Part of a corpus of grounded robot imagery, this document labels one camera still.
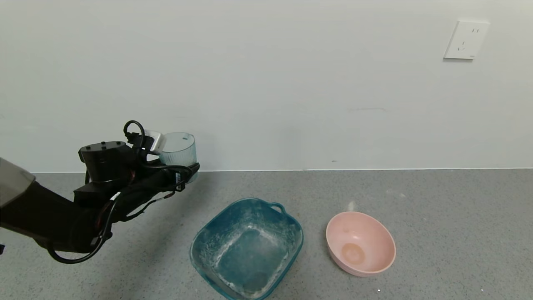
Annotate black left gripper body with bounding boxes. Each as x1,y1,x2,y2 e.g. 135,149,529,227
144,158,188,192

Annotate clear ribbed plastic cup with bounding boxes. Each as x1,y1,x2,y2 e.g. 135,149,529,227
158,132,197,184

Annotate pink plastic bowl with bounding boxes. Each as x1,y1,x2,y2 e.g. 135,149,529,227
325,211,396,277

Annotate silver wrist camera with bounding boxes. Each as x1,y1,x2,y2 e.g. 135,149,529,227
143,131,167,155

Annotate arm wire harness white label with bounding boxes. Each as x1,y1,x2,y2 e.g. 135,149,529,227
48,183,186,265

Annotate black camera cable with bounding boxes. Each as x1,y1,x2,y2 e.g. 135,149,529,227
123,120,146,150

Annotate teal square handled tray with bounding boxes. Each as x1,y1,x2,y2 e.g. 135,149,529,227
190,197,304,300

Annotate white wall socket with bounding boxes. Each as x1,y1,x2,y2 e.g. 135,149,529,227
443,20,491,60

